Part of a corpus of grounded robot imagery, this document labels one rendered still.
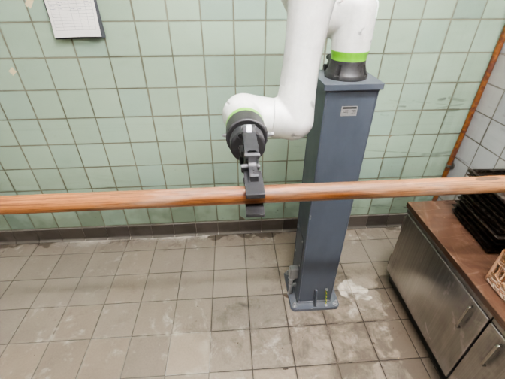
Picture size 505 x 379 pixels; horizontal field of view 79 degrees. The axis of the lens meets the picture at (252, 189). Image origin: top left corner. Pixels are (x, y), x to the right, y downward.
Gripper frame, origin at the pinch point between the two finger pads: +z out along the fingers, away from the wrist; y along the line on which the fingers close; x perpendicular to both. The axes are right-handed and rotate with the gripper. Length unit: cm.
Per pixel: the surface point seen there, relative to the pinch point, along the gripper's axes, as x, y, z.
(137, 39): 46, -5, -123
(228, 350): 10, 120, -36
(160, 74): 38, 12, -123
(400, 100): -92, 28, -122
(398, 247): -83, 89, -68
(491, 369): -82, 81, -3
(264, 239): -16, 121, -111
